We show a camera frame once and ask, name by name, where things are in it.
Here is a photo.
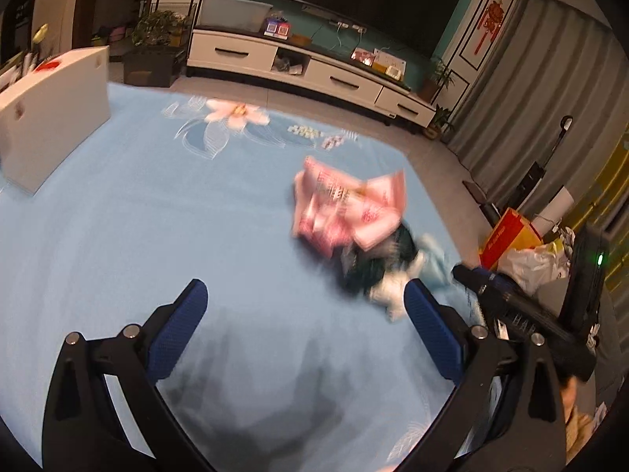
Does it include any red yellow shopping bag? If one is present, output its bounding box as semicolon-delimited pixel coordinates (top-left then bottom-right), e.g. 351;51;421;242
479;209;543;269

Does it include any light blue floral tablecloth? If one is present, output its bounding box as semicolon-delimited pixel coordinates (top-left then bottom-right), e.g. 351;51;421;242
1;84;458;471

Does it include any dark green crumpled wrapper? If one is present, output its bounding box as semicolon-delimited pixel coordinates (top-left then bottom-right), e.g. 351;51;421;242
336;222;418;295

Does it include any white plastic bag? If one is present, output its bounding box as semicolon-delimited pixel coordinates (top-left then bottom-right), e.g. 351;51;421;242
368;277;408;322
497;240;572;295

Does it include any grey curtain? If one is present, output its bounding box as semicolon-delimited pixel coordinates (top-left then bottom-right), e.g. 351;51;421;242
447;0;629;282

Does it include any potted plant on stand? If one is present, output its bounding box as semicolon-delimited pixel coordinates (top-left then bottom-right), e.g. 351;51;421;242
123;9;191;89

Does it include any upright vacuum cleaner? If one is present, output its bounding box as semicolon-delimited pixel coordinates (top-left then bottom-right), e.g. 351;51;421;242
506;115;574;210

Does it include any white TV cabinet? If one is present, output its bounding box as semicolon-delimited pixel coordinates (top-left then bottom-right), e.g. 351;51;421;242
187;29;436;127

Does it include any person's right hand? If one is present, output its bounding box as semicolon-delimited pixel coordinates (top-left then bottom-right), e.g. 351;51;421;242
560;376;578;424

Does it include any small potted plant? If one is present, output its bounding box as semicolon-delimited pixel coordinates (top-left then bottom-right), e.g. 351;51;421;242
423;105;452;140

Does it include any white cardboard box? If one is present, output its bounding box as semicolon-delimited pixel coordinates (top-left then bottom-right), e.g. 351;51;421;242
1;47;111;194

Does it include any white rolled paper tube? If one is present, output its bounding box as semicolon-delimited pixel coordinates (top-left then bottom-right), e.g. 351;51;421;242
531;186;575;238

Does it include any light blue face mask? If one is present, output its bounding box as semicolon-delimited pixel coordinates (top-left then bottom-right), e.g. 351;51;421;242
416;233;451;290

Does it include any pink plastic wrapper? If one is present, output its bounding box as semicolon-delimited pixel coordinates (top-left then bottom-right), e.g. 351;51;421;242
292;156;406;258

